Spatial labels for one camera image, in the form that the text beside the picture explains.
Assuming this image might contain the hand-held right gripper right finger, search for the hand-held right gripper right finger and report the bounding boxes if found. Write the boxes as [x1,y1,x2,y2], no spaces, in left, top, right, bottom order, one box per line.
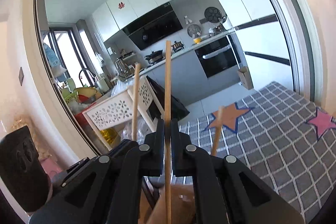
[171,119,306,224]

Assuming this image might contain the black wok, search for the black wok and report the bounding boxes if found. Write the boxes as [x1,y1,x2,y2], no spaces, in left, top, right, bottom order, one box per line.
[144,50,164,64]

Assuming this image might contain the cardboard box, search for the cardboard box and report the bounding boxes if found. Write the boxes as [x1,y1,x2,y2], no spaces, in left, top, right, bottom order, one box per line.
[237,66,255,90]

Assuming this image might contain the red plastic basin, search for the red plastic basin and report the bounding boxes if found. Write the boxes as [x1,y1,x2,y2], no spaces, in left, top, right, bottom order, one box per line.
[74,106,92,122]

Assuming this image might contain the stack of pink plastic stools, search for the stack of pink plastic stools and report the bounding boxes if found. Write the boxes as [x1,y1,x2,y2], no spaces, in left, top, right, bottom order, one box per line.
[39,156,62,177]

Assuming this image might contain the dark kitchen faucet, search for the dark kitchen faucet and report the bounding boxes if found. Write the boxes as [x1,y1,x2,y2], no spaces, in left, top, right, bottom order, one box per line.
[78,68,98,88]

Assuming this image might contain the white plastic bag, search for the white plastic bag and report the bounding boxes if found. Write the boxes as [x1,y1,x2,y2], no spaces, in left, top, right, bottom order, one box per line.
[110,79,133,98]

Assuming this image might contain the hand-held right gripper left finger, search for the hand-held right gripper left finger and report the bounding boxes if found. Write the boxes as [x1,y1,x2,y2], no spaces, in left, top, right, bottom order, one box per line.
[39,119,165,224]

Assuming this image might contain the clear plastic bag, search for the clear plastic bag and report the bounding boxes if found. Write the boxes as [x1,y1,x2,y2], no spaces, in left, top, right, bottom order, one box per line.
[122,118,156,140]

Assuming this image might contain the grey checked star tablecloth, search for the grey checked star tablecloth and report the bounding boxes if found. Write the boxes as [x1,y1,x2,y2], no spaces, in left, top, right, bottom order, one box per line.
[180,81,336,219]

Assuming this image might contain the green plastic basket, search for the green plastic basket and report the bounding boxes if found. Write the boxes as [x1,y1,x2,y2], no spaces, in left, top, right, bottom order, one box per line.
[62,86,79,105]

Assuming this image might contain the grey base cabinet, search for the grey base cabinet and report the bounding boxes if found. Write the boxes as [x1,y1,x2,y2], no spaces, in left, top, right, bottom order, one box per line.
[139,49,208,106]

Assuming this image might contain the wooden chopstick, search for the wooden chopstick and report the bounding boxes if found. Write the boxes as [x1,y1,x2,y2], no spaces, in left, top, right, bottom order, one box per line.
[211,105,225,157]
[164,40,172,224]
[131,63,141,141]

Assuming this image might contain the black board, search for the black board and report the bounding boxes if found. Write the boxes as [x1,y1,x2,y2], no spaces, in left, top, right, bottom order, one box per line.
[145,75,190,123]

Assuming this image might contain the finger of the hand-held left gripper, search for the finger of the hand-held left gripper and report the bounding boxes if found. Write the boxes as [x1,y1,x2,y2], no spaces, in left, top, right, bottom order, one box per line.
[0,126,51,213]

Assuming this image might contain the black range hood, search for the black range hood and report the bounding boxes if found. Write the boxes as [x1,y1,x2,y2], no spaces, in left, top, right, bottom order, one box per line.
[121,3,184,51]

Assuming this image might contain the yellow strainer bowl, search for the yellow strainer bowl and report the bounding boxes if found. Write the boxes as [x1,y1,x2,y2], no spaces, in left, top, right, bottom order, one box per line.
[73,87,103,104]

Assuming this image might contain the hanging blue bag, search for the hanging blue bag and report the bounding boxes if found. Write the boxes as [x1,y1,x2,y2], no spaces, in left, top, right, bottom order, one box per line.
[43,42,60,67]

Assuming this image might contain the gold foil bundle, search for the gold foil bundle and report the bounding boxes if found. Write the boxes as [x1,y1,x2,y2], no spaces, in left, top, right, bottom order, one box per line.
[99,127,123,151]

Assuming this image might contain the black round moulded pan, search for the black round moulded pan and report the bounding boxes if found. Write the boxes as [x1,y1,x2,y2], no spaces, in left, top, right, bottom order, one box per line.
[204,6,222,23]

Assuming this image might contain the white plastic storage cart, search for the white plastic storage cart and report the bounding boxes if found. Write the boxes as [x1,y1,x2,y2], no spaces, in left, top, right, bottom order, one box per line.
[82,75,159,152]

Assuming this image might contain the black built-in oven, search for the black built-in oven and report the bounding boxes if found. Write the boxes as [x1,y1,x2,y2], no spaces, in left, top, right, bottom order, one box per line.
[194,35,241,79]

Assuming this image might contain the round metal steamer rack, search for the round metal steamer rack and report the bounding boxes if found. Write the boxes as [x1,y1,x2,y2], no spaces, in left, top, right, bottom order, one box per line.
[186,24,201,38]

